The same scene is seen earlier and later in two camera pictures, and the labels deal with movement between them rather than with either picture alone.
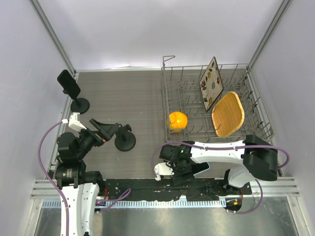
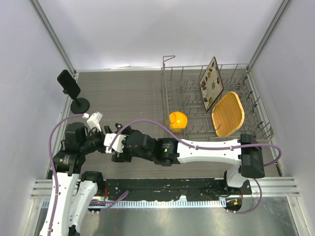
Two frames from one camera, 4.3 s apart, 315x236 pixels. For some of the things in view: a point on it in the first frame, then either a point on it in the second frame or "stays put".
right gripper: x=178 y=177 to x=119 y=157
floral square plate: x=211 y=85 stays put
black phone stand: x=80 y=105 stays put
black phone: x=69 y=83 stays put
